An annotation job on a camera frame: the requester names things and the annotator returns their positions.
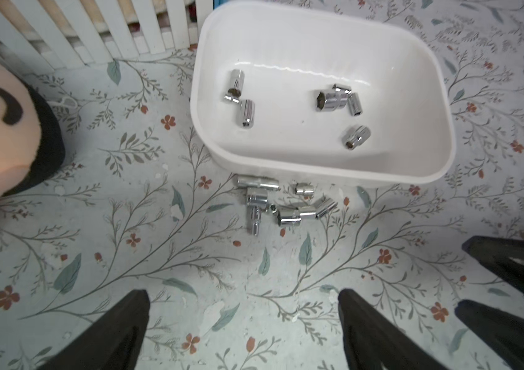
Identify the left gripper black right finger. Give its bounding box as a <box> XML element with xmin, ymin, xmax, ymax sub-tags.
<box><xmin>338</xmin><ymin>288</ymin><xmax>445</xmax><ymax>369</ymax></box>

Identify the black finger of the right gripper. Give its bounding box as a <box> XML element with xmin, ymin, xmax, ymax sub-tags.
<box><xmin>462</xmin><ymin>236</ymin><xmax>524</xmax><ymax>294</ymax></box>
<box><xmin>454</xmin><ymin>300</ymin><xmax>524</xmax><ymax>369</ymax></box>

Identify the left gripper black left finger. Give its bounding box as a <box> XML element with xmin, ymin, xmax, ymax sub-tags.
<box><xmin>40</xmin><ymin>290</ymin><xmax>150</xmax><ymax>369</ymax></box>

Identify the blue white toy crib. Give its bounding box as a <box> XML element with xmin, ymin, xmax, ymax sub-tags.
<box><xmin>0</xmin><ymin>1</ymin><xmax>214</xmax><ymax>74</ymax></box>

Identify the plush doll on table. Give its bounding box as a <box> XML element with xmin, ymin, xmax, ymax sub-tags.
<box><xmin>0</xmin><ymin>64</ymin><xmax>66</xmax><ymax>198</ymax></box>

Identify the white plastic storage box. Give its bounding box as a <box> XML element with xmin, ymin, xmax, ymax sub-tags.
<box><xmin>190</xmin><ymin>1</ymin><xmax>456</xmax><ymax>187</ymax></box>

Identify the chrome socket long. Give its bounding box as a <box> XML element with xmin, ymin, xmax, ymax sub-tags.
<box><xmin>236</xmin><ymin>174</ymin><xmax>280</xmax><ymax>191</ymax></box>

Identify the large chrome socket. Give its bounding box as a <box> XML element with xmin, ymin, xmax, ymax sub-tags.
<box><xmin>316</xmin><ymin>90</ymin><xmax>349</xmax><ymax>112</ymax></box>

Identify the small chrome socket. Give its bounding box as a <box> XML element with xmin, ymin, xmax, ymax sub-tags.
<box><xmin>223</xmin><ymin>94</ymin><xmax>240</xmax><ymax>104</ymax></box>

